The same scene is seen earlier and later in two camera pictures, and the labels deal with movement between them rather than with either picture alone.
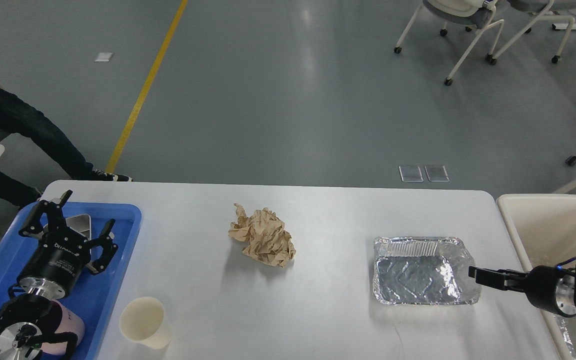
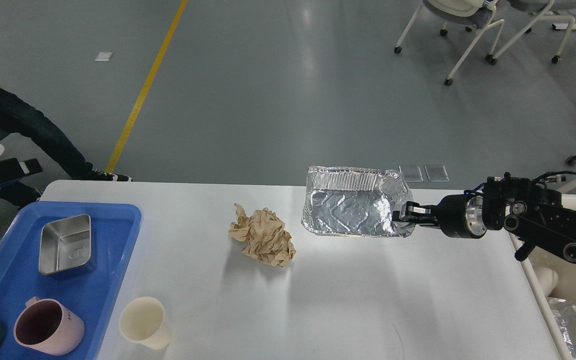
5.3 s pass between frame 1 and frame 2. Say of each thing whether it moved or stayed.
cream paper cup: stayed
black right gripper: moved
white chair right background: stayed
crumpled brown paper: stayed
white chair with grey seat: stayed
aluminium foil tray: moved
